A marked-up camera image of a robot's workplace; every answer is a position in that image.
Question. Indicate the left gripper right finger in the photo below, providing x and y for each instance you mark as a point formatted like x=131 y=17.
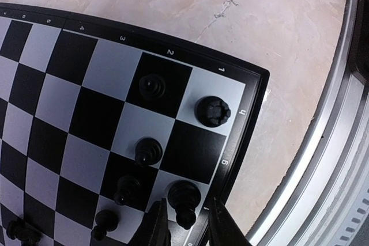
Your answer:
x=222 y=228

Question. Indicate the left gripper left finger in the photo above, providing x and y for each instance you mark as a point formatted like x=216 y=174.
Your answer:
x=154 y=226

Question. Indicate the black chess pawn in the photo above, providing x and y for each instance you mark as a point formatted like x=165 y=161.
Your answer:
x=148 y=151

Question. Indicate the black grey chess board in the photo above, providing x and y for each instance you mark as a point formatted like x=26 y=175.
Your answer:
x=72 y=114

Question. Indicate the black chess piece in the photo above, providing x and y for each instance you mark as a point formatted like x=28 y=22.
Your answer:
x=17 y=230
x=106 y=221
x=184 y=197
x=128 y=187
x=212 y=111
x=152 y=87

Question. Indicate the front aluminium rail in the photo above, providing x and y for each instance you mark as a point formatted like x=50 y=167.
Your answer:
x=323 y=198

